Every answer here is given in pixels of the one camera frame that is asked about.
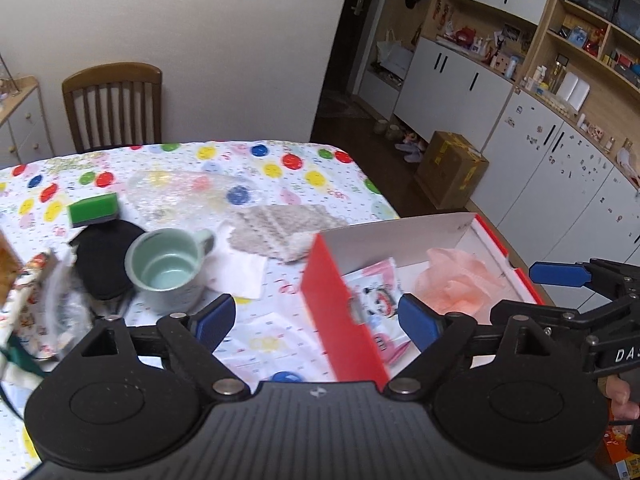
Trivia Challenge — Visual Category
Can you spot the black round pad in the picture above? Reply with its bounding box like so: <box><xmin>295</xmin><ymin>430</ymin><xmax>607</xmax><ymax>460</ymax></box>
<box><xmin>70</xmin><ymin>220</ymin><xmax>145</xmax><ymax>301</ymax></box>

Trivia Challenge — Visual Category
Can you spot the red white cardboard box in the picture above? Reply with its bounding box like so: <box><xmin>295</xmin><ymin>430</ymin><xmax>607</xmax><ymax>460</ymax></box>
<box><xmin>300</xmin><ymin>212</ymin><xmax>542</xmax><ymax>387</ymax></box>

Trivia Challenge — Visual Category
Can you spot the cartoon printed packet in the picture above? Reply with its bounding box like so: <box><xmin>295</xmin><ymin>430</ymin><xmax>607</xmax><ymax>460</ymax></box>
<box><xmin>342</xmin><ymin>258</ymin><xmax>410</xmax><ymax>366</ymax></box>

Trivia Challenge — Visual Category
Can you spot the white wall cabinet unit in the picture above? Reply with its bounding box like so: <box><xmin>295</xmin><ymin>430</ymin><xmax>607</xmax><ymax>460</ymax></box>
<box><xmin>375</xmin><ymin>0</ymin><xmax>639</xmax><ymax>263</ymax></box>

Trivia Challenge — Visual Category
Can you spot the pink bath pouf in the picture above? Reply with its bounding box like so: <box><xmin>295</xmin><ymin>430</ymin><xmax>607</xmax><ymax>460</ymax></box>
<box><xmin>412</xmin><ymin>248</ymin><xmax>506</xmax><ymax>320</ymax></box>

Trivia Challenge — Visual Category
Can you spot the brown wooden chair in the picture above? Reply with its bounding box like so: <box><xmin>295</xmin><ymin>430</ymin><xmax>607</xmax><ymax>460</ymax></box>
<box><xmin>61</xmin><ymin>62</ymin><xmax>163</xmax><ymax>154</ymax></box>

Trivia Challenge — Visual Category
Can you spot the white wooden sideboard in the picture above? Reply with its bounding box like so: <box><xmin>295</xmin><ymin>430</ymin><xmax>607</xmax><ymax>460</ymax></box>
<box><xmin>0</xmin><ymin>76</ymin><xmax>54</xmax><ymax>169</ymax></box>

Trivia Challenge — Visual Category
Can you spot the printed cloth bag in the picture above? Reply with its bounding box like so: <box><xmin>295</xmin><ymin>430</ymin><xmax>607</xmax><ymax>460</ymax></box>
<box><xmin>1</xmin><ymin>249</ymin><xmax>93</xmax><ymax>377</ymax></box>

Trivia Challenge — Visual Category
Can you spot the clear bubble wrap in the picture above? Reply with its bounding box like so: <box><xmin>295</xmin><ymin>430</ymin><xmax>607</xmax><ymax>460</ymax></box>
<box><xmin>126</xmin><ymin>170</ymin><xmax>264</xmax><ymax>230</ymax></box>

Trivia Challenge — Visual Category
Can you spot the mint green mug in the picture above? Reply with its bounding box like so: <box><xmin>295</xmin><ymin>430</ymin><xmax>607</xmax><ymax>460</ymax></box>
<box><xmin>125</xmin><ymin>228</ymin><xmax>216</xmax><ymax>314</ymax></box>

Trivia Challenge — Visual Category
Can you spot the person's right hand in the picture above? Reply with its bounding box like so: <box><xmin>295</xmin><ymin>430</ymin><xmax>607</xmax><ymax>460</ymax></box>
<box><xmin>605</xmin><ymin>376</ymin><xmax>639</xmax><ymax>420</ymax></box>

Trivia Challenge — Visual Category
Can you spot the grey knitted cloth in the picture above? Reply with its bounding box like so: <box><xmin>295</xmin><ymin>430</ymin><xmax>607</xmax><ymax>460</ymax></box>
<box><xmin>228</xmin><ymin>205</ymin><xmax>347</xmax><ymax>263</ymax></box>

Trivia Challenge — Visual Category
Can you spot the white shopping bag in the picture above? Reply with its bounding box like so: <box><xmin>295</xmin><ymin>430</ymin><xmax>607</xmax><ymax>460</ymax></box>
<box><xmin>376</xmin><ymin>29</ymin><xmax>413</xmax><ymax>80</ymax></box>

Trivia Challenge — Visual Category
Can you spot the colourful balloon tablecloth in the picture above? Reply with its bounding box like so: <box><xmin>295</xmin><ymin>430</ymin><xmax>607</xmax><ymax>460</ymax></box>
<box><xmin>0</xmin><ymin>140</ymin><xmax>402</xmax><ymax>480</ymax></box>

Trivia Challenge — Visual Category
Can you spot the brown cardboard box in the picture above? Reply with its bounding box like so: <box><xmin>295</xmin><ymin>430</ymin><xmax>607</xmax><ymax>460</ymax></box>
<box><xmin>414</xmin><ymin>131</ymin><xmax>489</xmax><ymax>210</ymax></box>

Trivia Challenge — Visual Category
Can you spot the green purple sponge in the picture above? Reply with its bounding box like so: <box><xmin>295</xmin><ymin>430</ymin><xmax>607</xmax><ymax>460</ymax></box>
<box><xmin>67</xmin><ymin>193</ymin><xmax>119</xmax><ymax>228</ymax></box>

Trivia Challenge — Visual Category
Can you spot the white paper napkin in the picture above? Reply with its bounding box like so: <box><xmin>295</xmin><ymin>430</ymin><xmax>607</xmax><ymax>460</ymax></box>
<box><xmin>204</xmin><ymin>222</ymin><xmax>268</xmax><ymax>300</ymax></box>

